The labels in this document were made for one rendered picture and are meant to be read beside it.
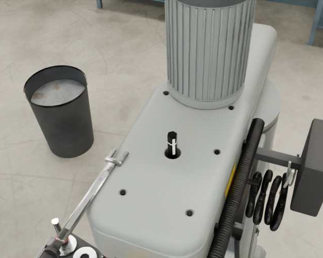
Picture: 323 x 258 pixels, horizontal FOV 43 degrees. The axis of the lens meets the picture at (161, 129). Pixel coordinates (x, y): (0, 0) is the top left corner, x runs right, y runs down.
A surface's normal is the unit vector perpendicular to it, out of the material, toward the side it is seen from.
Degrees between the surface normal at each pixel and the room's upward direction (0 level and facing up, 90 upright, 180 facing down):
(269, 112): 0
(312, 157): 0
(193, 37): 90
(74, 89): 0
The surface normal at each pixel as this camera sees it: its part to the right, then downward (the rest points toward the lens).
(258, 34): 0.02, -0.79
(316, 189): -0.36, 0.68
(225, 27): 0.26, 0.69
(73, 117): 0.60, 0.60
